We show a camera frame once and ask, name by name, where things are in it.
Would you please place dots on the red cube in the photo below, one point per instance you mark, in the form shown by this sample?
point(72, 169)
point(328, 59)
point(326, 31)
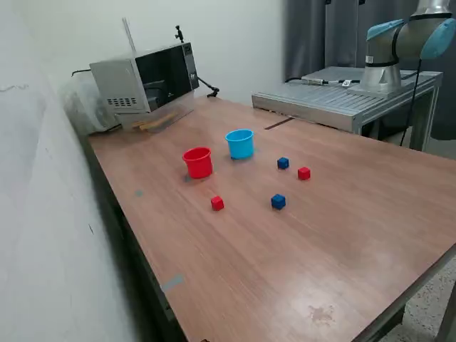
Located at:
point(304, 174)
point(217, 203)

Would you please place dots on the blue cube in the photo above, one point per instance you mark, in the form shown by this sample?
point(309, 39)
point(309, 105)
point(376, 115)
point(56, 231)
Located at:
point(283, 163)
point(278, 202)

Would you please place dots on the silver UR5e arm blue caps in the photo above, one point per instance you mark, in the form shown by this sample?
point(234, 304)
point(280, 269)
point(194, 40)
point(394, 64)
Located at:
point(381, 42)

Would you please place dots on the aluminium robot base platform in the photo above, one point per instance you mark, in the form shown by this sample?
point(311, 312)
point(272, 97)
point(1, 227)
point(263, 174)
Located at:
point(313, 99)

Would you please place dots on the light blue plastic bin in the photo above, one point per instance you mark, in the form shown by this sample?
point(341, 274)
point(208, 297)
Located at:
point(240, 147)

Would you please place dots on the red plastic bin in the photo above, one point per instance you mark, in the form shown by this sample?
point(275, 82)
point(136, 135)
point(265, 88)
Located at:
point(197, 167)

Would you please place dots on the dark metal strip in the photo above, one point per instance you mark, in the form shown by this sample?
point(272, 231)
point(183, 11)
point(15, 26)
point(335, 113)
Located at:
point(278, 123)

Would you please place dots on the clear acrylic sheet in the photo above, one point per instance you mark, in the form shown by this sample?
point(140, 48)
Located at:
point(180, 113)

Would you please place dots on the small grey tape square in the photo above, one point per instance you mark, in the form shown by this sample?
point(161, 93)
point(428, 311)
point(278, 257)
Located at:
point(138, 193)

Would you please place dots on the wooden stick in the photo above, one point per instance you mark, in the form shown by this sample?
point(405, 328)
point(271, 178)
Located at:
point(144, 127)
point(137, 124)

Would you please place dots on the long grey tape strip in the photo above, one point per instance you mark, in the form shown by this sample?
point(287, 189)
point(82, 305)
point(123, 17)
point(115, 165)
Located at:
point(172, 282)

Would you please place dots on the silver microwave oven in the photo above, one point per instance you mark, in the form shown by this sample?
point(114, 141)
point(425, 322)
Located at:
point(117, 82)

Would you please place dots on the clear plastic bag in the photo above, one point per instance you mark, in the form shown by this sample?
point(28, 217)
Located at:
point(82, 107)

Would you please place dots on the thin white rod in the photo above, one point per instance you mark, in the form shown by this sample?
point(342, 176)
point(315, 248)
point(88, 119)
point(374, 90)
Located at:
point(129, 35)

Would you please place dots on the small black camera mount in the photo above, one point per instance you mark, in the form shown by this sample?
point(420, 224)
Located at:
point(178, 33)

